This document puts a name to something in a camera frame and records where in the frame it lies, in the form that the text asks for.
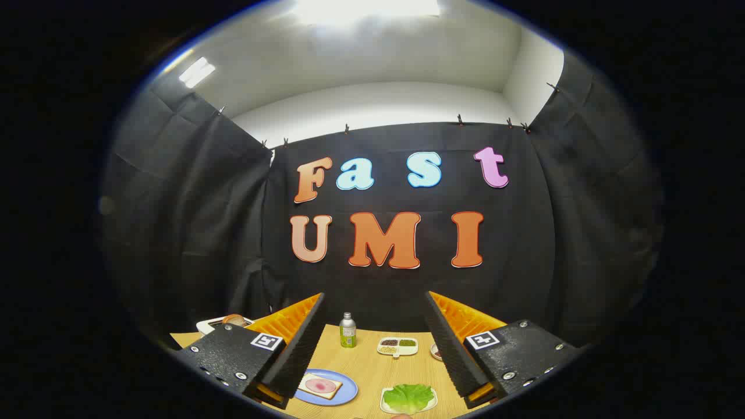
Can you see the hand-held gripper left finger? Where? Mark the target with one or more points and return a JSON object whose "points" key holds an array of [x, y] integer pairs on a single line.
{"points": [[302, 349]]}

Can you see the blue round plate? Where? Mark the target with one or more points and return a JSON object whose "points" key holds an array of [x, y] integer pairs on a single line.
{"points": [[346, 390]]}

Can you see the green lettuce leaf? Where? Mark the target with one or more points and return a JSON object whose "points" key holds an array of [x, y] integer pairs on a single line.
{"points": [[407, 398]]}

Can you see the white toaster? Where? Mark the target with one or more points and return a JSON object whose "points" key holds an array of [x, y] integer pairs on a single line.
{"points": [[205, 327]]}

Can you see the plain bread slice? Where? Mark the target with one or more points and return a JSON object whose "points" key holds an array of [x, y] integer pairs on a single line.
{"points": [[234, 319]]}

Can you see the white divided dish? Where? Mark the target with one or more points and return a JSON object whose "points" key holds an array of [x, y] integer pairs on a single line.
{"points": [[398, 352]]}

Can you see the ceiling light panel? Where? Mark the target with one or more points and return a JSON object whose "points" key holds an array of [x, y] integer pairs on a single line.
{"points": [[366, 10], [197, 72]]}

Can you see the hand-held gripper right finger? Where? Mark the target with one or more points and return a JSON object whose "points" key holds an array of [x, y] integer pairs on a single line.
{"points": [[448, 349]]}

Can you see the pink ham slice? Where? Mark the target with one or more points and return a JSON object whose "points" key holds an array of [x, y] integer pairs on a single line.
{"points": [[319, 385]]}

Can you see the silver bottle with green label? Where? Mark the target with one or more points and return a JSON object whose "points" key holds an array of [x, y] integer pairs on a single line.
{"points": [[348, 334]]}

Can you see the white oval sausage plate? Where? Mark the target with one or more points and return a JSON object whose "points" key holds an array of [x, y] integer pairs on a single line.
{"points": [[435, 352]]}

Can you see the black backdrop cloth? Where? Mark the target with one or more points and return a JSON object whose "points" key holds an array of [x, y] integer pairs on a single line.
{"points": [[524, 262]]}

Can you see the white curved empty plate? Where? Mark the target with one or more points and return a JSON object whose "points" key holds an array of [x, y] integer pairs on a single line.
{"points": [[383, 400]]}

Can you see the toast slice under ham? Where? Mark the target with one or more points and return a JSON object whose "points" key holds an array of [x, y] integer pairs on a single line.
{"points": [[303, 384]]}

